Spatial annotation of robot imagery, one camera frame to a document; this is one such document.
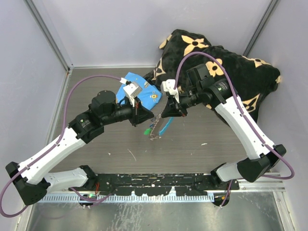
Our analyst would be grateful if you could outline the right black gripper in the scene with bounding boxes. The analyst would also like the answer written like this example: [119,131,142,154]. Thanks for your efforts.
[161,86,203,117]

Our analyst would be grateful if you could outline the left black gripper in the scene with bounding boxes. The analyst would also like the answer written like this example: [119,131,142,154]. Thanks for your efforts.
[102,95,154,127]

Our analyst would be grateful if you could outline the bunch of coloured keys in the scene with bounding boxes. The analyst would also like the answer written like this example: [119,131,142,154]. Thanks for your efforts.
[143,123,154,135]

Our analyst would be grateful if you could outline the white blue large keyring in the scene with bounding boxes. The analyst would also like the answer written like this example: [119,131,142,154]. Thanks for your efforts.
[149,113,174,141]

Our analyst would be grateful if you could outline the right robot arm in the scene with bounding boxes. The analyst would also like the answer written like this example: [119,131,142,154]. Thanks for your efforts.
[161,64,286,190]

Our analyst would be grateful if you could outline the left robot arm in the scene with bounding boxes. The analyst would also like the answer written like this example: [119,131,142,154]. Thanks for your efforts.
[5,90,154,205]

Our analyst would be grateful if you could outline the blue space print cloth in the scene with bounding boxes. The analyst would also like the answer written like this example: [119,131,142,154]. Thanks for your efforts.
[116,72,162,110]

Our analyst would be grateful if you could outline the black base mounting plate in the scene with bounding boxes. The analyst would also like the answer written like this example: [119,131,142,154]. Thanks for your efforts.
[68,173,241,197]

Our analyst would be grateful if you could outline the black floral plush pillow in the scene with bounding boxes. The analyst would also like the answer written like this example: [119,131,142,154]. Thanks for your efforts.
[144,29,282,121]

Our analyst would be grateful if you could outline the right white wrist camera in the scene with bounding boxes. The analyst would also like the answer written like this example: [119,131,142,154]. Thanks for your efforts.
[161,79,180,103]

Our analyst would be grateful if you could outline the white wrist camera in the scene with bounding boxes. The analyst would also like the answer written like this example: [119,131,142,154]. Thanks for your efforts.
[161,79,180,103]
[120,78,142,107]

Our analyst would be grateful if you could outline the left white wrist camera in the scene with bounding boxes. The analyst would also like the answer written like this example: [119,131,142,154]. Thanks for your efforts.
[120,78,142,107]

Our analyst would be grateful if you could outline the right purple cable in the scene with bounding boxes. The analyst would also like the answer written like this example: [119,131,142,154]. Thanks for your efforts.
[174,51,295,209]

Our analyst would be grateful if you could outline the purple cable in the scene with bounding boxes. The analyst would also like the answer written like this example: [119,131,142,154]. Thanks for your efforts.
[0,75,126,218]
[174,51,295,209]

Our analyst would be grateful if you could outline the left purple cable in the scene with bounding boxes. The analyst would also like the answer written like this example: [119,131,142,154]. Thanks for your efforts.
[0,75,126,218]

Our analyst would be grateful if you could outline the aluminium frame rail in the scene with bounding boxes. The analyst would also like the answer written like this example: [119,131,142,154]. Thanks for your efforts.
[47,171,284,195]

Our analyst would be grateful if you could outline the slotted cable duct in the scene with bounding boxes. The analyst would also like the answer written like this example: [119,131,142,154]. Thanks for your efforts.
[39,193,214,203]

